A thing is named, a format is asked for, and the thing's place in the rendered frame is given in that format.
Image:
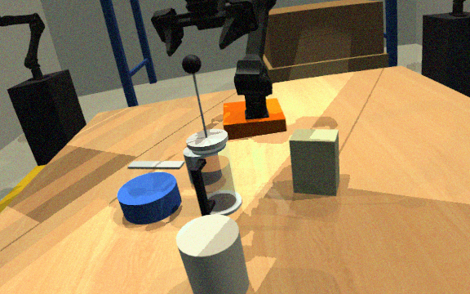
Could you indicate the blue short cylinder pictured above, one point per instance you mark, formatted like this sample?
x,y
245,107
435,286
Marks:
x,y
149,198

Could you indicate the glass french press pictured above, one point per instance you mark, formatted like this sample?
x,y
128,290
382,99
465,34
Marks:
x,y
212,171

